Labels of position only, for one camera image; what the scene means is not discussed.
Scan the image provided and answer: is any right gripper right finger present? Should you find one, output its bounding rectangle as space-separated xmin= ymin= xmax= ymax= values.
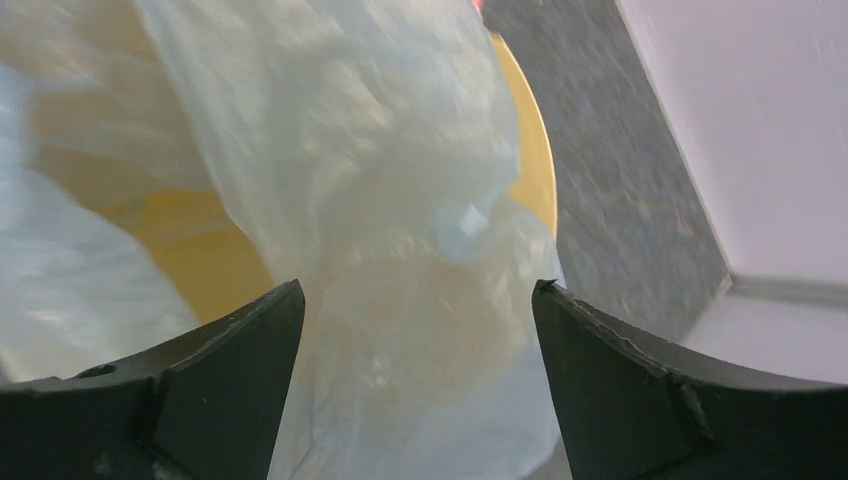
xmin=532 ymin=280 xmax=847 ymax=479

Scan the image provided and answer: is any blue plastic trash bag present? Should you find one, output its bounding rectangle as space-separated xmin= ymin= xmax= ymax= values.
xmin=1 ymin=1 xmax=561 ymax=479

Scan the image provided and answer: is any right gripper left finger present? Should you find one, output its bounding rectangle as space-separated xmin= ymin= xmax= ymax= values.
xmin=1 ymin=281 xmax=306 ymax=479

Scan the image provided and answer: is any yellow trash bin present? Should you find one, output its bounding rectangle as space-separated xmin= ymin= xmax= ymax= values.
xmin=35 ymin=34 xmax=557 ymax=323

